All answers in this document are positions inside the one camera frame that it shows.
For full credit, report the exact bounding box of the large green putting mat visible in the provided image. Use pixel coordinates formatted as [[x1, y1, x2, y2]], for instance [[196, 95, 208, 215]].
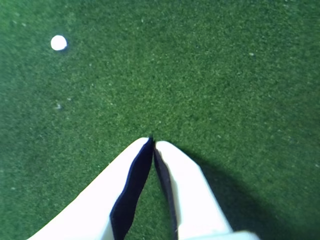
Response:
[[0, 0, 320, 240]]

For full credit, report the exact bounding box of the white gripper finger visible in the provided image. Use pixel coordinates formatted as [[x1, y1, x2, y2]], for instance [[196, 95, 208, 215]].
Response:
[[27, 134, 154, 240], [152, 140, 235, 240]]

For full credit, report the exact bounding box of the small distant white golf ball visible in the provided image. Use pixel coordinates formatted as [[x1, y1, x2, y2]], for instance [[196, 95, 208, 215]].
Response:
[[50, 34, 68, 52]]

